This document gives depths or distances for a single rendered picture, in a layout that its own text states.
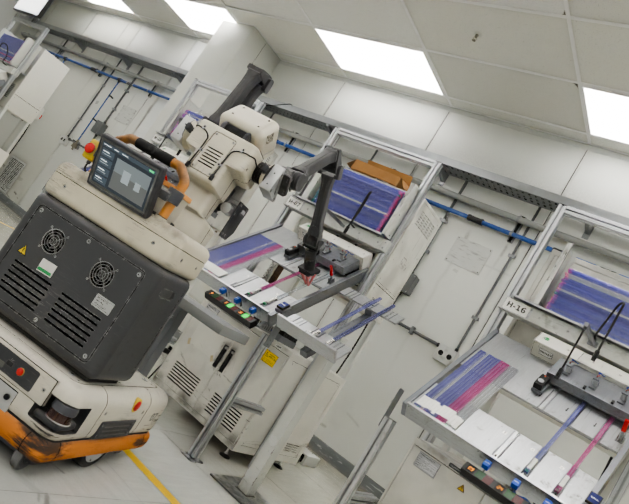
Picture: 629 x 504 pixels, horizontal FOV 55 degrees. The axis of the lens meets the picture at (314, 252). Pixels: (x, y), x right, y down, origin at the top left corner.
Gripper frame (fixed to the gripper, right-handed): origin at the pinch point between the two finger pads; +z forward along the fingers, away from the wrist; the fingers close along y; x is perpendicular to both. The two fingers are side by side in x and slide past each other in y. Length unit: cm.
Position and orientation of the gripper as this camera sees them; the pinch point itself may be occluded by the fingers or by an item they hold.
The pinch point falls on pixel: (307, 283)
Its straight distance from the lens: 303.5
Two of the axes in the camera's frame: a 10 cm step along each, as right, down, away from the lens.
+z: -0.9, 8.8, 4.7
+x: -6.9, 2.8, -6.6
